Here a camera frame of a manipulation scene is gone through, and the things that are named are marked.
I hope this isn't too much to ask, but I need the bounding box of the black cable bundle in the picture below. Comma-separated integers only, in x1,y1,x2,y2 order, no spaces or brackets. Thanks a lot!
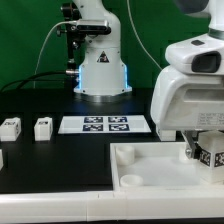
0,70,69,93

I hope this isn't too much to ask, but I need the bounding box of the white cable right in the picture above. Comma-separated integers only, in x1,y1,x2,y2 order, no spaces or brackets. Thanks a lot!
125,0,164,71

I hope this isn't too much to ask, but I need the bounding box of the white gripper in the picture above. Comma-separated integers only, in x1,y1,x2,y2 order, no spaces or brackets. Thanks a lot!
151,34,224,159

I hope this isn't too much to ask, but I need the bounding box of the white block left edge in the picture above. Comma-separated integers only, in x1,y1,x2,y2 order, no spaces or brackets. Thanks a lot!
0,149,4,171

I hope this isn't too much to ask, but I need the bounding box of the black camera on stand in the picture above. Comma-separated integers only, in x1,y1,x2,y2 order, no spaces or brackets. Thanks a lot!
57,3,111,78

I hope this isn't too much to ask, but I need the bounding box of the white square tabletop part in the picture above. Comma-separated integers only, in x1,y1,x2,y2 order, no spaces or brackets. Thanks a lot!
110,142,216,190

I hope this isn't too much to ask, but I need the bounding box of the white camera cable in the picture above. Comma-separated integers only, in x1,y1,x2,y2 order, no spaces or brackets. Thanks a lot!
32,21,78,90

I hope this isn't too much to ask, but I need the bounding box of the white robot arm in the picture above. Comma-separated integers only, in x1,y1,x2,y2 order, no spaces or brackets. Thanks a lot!
73,0,224,157

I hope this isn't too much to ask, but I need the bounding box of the white sheet with markers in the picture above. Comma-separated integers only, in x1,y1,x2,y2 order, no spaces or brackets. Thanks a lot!
58,115,151,134

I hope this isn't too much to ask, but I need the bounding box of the white front rail fixture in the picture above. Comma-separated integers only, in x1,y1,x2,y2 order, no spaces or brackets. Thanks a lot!
0,187,224,224

